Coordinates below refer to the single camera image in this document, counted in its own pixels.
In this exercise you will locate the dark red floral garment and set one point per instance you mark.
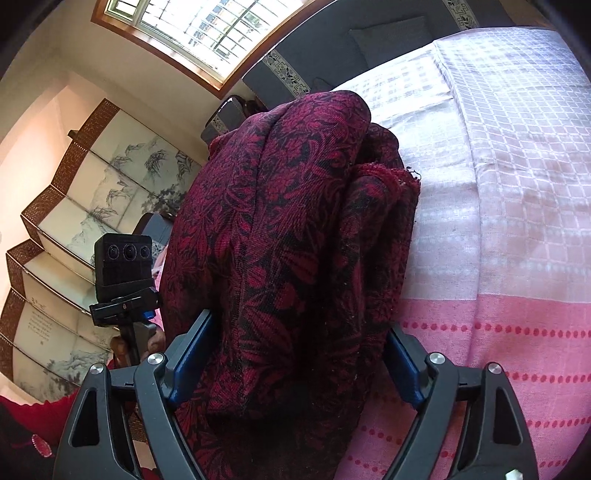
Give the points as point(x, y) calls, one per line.
point(277, 258)

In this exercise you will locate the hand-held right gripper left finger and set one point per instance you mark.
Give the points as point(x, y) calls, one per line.
point(188, 371)

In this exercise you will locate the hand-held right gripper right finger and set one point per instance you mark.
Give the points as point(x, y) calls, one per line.
point(407, 374)

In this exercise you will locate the wooden framed barred window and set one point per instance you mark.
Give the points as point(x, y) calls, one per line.
point(221, 32)

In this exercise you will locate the dark grey patterned headboard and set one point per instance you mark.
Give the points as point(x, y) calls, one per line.
point(323, 50)

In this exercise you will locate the person's left hand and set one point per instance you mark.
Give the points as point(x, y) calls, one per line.
point(154, 342)

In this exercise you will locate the grey cushioned wooden chair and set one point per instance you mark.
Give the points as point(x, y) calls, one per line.
point(154, 228)
point(226, 120)

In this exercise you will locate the dark grey pillow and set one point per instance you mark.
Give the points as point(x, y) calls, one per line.
point(392, 41)

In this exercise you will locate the pink checked blanket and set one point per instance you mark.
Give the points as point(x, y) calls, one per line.
point(517, 221)

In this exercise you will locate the person's red and black clothing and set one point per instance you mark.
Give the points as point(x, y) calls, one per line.
point(27, 434)

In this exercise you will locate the ink painting folding screen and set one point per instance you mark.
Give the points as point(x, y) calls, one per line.
point(92, 198)

